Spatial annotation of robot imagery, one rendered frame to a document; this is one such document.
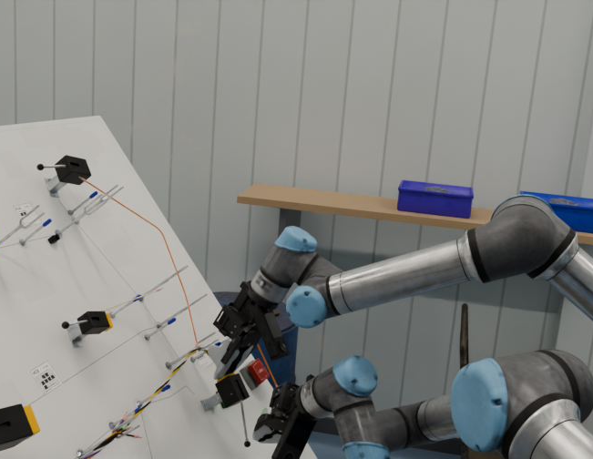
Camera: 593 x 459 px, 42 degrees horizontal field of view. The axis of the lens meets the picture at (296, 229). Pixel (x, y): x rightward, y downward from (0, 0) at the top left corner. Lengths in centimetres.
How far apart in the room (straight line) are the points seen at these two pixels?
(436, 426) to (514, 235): 36
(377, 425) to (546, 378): 42
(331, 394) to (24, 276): 61
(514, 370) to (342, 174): 257
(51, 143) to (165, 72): 197
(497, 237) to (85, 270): 82
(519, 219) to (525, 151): 219
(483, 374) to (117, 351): 80
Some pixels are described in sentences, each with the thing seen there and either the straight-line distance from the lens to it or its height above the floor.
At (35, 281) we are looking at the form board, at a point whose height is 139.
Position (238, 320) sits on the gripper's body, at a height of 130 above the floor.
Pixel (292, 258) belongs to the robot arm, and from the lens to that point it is 155.
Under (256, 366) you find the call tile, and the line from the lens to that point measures 187.
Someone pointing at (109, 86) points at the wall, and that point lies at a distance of 384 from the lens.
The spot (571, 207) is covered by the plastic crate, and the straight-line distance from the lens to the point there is 322.
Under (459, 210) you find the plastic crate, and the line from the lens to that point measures 320.
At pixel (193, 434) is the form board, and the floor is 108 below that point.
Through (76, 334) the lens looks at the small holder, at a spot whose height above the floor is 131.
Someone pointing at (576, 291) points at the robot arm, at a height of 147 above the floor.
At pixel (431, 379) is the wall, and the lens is 382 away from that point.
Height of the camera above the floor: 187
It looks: 14 degrees down
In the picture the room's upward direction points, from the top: 5 degrees clockwise
